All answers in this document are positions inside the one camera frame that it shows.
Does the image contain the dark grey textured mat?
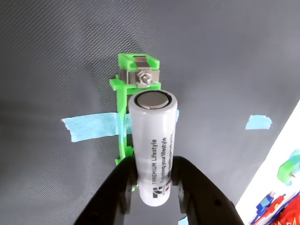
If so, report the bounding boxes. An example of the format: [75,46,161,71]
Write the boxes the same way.
[0,0,300,225]

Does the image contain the green battery holder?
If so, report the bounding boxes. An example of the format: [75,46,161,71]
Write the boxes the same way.
[109,53,180,193]

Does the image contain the blue wire connector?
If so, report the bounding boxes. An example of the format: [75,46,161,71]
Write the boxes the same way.
[255,192,276,217]

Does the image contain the colourful objects at edge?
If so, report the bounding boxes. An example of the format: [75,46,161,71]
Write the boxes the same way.
[264,191,300,225]

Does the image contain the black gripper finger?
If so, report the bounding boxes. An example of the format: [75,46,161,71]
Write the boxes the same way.
[171,156,244,225]
[74,156,140,225]

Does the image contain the white cylindrical battery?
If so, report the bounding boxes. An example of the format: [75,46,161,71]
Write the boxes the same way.
[127,90,178,207]

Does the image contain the green printed block with screw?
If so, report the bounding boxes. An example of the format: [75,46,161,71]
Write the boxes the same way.
[277,159,300,186]

